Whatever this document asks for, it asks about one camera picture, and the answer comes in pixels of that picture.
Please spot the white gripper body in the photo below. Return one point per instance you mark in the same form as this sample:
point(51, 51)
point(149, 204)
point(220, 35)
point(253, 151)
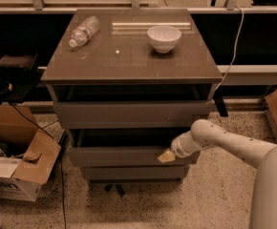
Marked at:
point(178, 147)

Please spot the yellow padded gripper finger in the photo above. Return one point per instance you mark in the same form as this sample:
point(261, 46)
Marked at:
point(167, 156)

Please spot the grey drawer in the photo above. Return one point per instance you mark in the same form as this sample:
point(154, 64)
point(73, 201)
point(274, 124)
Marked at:
point(122, 147)
point(118, 115)
point(127, 173)

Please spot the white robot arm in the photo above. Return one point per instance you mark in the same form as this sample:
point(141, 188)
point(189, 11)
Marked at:
point(259, 154)

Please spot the grey bottom drawer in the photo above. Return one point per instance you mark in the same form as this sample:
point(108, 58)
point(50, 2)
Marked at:
point(127, 173)

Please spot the grey three-drawer cabinet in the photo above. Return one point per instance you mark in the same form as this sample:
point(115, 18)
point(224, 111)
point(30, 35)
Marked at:
point(120, 65)

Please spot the grey top drawer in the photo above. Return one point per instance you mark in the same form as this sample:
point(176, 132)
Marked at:
point(118, 115)

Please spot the open cardboard box left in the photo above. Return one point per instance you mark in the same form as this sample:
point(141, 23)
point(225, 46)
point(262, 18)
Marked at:
point(27, 154)

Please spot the white ceramic bowl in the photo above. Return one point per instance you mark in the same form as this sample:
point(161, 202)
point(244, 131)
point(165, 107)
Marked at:
point(164, 38)

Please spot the clear plastic water bottle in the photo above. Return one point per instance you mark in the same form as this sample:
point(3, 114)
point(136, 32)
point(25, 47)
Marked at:
point(83, 33)

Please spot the black tray stand left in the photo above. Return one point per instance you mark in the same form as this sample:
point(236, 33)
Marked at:
point(18, 76)

